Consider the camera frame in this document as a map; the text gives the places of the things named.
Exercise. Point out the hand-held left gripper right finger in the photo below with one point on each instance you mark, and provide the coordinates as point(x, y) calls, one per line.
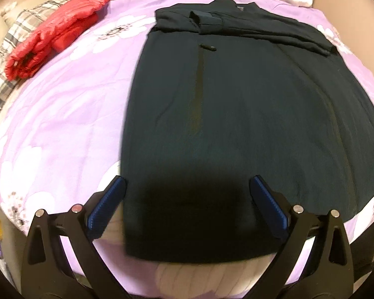
point(268, 204)

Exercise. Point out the dark navy jacket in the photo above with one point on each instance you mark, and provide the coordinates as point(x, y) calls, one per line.
point(252, 99)

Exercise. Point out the purple floral blanket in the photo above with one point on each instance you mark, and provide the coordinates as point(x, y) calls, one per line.
point(74, 106)

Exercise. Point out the red down jacket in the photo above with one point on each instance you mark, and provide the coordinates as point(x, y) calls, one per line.
point(56, 34)

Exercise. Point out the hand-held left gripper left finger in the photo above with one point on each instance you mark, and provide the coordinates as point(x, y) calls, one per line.
point(107, 204)

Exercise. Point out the grey plaid pillow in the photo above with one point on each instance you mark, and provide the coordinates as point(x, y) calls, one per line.
point(6, 65)

